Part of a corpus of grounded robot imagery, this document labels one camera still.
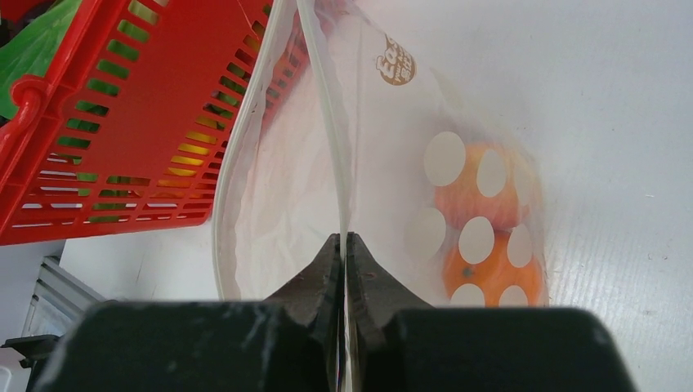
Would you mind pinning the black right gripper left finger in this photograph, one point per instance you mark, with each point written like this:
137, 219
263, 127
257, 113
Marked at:
290, 341

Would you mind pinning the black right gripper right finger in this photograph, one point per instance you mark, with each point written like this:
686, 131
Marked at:
402, 343

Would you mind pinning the yellow red peach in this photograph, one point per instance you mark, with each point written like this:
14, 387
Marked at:
496, 182

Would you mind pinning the clear dotted zip top bag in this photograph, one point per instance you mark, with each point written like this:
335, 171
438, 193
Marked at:
360, 145

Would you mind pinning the orange tangerine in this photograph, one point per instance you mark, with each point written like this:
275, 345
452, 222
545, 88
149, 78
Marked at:
495, 281

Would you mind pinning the red plastic basket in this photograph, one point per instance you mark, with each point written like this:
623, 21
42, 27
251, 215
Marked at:
128, 128

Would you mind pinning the green leafy lettuce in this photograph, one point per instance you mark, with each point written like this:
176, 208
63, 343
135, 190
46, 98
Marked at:
31, 51

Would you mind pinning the aluminium frame rail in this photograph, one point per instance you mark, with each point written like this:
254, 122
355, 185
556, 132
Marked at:
59, 300

